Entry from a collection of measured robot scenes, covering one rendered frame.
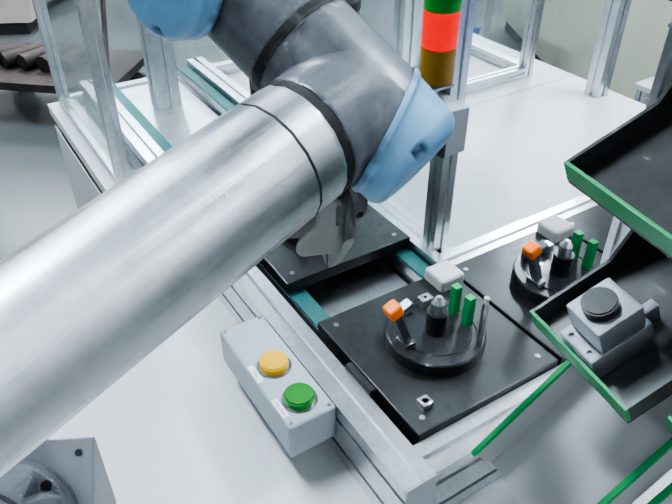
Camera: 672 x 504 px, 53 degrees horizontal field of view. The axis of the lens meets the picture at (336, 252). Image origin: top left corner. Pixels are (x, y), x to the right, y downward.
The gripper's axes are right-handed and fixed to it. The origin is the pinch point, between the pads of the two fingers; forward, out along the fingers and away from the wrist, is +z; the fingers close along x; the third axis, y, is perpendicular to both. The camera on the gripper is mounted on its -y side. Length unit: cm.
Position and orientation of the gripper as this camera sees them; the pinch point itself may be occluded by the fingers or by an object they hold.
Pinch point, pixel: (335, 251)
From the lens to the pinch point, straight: 67.2
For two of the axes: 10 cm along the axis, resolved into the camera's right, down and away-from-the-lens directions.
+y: -8.5, 3.2, -4.3
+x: 5.3, 5.0, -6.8
